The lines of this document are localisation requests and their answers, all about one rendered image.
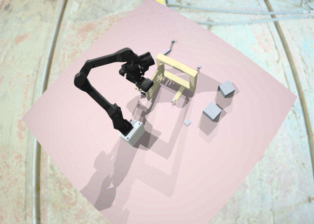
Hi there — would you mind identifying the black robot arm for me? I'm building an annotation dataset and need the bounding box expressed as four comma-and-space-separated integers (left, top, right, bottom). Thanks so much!
74, 48, 155, 137

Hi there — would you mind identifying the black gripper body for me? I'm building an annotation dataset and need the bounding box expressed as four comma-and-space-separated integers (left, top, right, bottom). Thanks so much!
119, 68, 154, 92

